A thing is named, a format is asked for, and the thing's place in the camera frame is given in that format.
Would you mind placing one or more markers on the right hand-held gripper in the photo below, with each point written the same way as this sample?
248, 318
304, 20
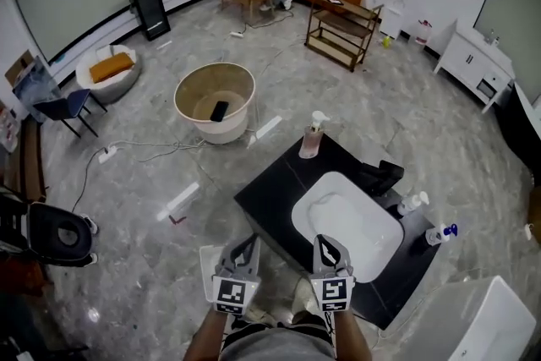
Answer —
334, 293

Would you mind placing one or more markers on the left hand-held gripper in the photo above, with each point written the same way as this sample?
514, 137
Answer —
234, 293

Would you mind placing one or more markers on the white plastic basket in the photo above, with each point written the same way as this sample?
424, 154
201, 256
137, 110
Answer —
207, 266

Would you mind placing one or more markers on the person's right forearm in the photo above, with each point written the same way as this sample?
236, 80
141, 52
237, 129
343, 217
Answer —
351, 338

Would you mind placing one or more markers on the person's left forearm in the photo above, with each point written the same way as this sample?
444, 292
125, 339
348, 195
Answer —
205, 338

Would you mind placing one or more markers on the cardboard box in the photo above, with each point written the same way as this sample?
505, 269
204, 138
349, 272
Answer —
534, 215

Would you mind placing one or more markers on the person's right shoe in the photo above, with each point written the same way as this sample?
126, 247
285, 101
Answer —
302, 296

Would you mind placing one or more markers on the person's shoe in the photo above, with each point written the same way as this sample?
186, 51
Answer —
302, 296
255, 313

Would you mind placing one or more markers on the person's left shoe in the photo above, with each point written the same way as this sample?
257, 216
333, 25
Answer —
255, 313

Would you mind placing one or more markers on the person's black shorts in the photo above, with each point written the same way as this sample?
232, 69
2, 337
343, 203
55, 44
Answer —
313, 323

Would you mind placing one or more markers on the dark wooden sink vanity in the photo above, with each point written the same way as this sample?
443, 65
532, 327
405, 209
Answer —
270, 198

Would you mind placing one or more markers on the white sink basin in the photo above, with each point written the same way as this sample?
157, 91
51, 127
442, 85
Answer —
323, 182

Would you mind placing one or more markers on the person's grey shirt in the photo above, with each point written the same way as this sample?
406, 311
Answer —
274, 348

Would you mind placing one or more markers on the black sink faucet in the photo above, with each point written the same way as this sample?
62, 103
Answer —
384, 177

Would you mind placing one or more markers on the white bottle with blue pump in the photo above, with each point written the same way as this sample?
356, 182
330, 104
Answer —
435, 236

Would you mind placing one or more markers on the pink soap pump bottle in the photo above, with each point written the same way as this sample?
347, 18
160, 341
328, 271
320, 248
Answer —
312, 143

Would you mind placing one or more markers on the round beige basket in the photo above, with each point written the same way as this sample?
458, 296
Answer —
220, 133

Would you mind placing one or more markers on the black smartphone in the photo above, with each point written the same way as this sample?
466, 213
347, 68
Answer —
219, 111

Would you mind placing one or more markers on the white bathtub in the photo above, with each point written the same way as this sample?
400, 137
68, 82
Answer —
477, 321

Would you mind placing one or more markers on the white power strip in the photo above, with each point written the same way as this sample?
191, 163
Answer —
236, 34
107, 154

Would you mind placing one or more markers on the round grey beanbag bed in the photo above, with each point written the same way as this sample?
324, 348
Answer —
114, 91

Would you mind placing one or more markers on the yellow-green bottle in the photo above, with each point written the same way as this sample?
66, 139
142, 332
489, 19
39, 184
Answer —
386, 42

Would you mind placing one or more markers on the black bathtub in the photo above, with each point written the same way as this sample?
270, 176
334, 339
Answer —
522, 131

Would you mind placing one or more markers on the wooden shelf cart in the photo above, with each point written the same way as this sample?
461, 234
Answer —
342, 27

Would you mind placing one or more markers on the orange cushion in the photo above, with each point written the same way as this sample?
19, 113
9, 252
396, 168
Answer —
112, 67

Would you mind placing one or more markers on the brown wooden step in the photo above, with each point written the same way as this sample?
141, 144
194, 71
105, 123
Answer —
29, 160

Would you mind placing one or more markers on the dark blue chair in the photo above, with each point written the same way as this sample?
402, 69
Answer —
63, 105

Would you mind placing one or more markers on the white bathroom cabinet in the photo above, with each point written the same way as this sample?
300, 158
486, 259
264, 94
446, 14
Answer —
465, 63

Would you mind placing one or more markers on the clear water jug red cap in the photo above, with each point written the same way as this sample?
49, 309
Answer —
424, 34

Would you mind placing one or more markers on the black tablet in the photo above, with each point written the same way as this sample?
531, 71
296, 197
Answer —
336, 1

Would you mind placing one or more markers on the blue-grey canvas painting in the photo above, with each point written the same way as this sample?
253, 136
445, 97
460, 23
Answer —
36, 89

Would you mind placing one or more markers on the clear jugs with red labels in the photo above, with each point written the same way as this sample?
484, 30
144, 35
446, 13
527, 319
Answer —
8, 127

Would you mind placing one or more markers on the black tower appliance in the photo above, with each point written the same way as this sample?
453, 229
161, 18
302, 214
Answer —
148, 4

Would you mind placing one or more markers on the cardboard sheet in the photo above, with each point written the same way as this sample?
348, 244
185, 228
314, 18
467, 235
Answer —
17, 65

